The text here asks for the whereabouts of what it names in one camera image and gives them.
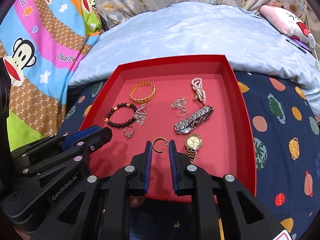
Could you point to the silver metal watch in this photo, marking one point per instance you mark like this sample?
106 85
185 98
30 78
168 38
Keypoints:
187 125

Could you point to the gold cuff bangle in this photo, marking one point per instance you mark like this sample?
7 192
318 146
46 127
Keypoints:
142 92

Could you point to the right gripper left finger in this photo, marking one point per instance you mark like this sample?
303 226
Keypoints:
100 208

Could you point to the colourful monkey cartoon blanket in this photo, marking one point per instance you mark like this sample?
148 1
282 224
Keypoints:
42 44

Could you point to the red jewelry tray box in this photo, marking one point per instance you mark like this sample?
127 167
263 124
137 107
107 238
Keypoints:
226 134

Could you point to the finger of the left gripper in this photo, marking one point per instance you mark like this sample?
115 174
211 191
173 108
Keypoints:
47 155
64 141

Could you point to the gold hoop earring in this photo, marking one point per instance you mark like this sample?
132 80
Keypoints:
159 144

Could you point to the navy space print sheet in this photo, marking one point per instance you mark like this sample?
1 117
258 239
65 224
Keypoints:
287 161

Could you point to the gold metal watch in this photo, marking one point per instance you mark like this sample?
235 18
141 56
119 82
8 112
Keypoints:
192 144

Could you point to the pink white plush toy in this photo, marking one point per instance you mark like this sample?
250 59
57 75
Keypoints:
288 24

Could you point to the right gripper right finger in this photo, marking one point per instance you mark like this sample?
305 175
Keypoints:
222 208

